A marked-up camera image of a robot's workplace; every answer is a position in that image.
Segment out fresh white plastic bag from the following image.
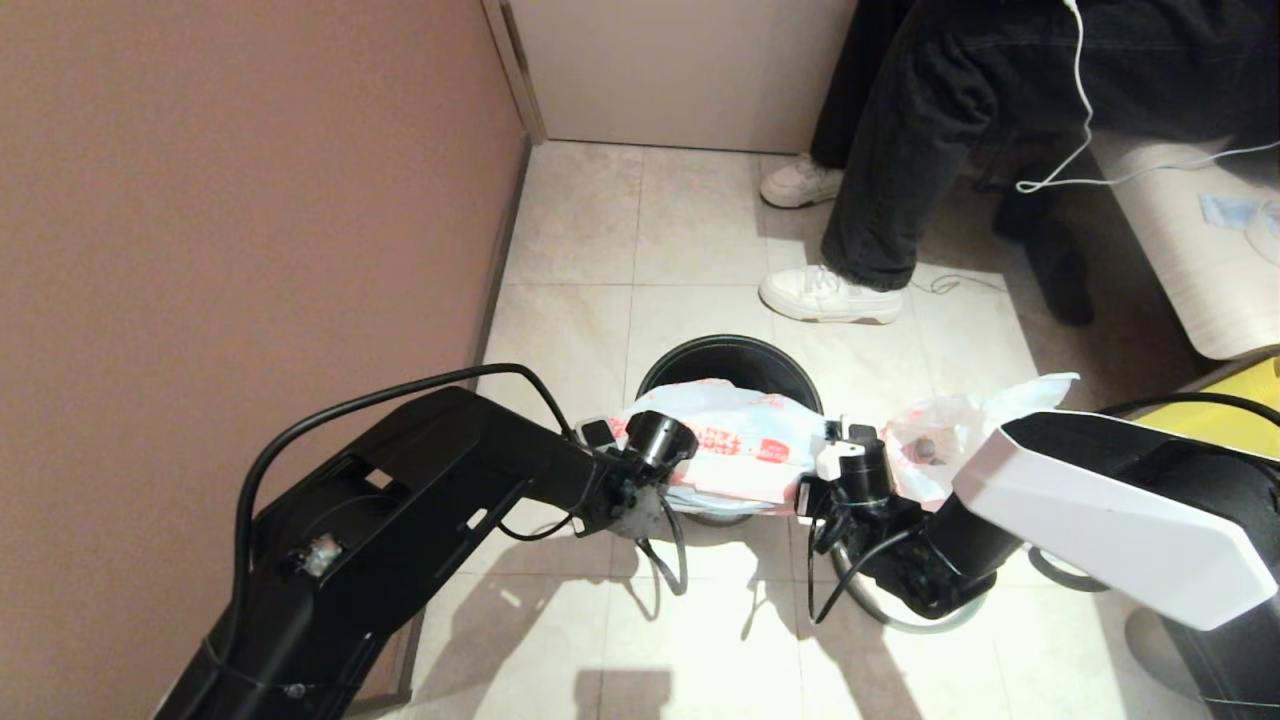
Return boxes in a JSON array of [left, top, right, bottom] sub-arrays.
[[608, 378, 831, 516]]

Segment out used translucent trash bag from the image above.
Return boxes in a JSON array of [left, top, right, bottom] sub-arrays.
[[880, 373, 1083, 511]]

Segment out grey bin ring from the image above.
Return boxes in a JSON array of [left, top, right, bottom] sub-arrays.
[[830, 545, 993, 634]]

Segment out black round trash bin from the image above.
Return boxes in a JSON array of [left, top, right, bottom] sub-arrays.
[[637, 335, 824, 528]]

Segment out yellow fabric bag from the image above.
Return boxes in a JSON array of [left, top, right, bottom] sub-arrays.
[[1130, 358, 1280, 461]]

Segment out white left sneaker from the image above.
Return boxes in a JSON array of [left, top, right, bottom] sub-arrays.
[[758, 263, 904, 326]]

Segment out white sneaker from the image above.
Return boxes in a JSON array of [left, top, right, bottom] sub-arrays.
[[758, 263, 904, 326], [760, 155, 843, 209]]

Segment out white right sneaker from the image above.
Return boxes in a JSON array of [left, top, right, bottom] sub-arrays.
[[760, 155, 843, 209]]

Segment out person's left black trouser leg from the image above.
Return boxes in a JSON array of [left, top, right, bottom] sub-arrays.
[[820, 0, 1016, 291]]

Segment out person's black trouser leg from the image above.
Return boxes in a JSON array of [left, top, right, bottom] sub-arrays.
[[820, 0, 1016, 291], [808, 0, 906, 169]]

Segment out person's right black trouser leg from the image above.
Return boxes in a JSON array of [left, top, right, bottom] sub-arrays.
[[808, 0, 906, 169]]

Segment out light blue packet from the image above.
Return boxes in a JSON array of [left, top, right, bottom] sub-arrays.
[[1198, 192, 1256, 231]]

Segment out brown textured partition panel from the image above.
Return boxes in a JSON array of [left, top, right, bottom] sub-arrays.
[[0, 0, 533, 720]]

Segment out black braided left cable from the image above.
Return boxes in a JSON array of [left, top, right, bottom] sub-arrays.
[[635, 500, 691, 598]]

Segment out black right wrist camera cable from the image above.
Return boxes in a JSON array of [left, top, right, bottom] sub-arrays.
[[805, 500, 926, 626]]

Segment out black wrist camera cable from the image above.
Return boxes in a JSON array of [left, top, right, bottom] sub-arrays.
[[805, 500, 926, 626], [215, 362, 581, 691]]

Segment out thick black arm hose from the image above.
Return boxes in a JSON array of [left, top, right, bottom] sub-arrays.
[[1025, 545, 1111, 594]]

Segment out black left wrist camera cable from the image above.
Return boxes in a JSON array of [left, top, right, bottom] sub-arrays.
[[215, 362, 581, 691]]

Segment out white charging cable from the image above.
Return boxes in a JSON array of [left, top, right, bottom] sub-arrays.
[[1015, 0, 1280, 196]]

